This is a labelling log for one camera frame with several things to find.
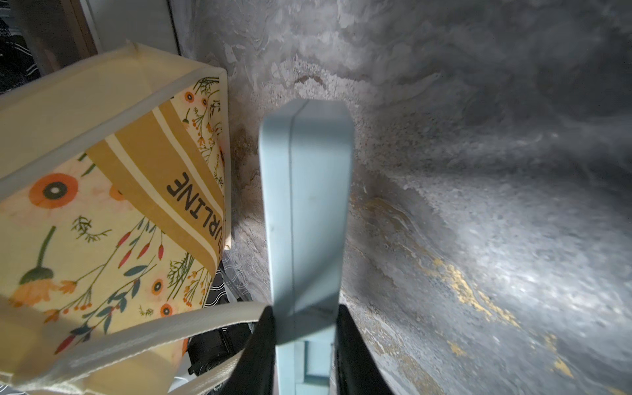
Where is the cream canvas tote bag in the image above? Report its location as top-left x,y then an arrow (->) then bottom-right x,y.
1,44 -> 263,394

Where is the brown lidded storage box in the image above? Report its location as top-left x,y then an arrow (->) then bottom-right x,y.
1,0 -> 181,76

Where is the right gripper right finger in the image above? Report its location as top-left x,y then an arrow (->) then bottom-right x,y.
335,304 -> 393,395

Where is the light blue pencil case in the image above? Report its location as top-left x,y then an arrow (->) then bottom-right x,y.
258,99 -> 355,394

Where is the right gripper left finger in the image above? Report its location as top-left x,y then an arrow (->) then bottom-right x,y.
221,306 -> 276,395

